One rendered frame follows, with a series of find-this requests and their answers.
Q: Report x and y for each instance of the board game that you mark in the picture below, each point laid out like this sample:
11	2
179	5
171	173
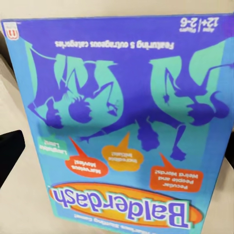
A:
130	116

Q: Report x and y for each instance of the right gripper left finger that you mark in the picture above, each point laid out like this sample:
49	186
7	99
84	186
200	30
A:
11	146

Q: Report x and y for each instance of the bed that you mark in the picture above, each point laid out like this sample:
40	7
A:
25	206

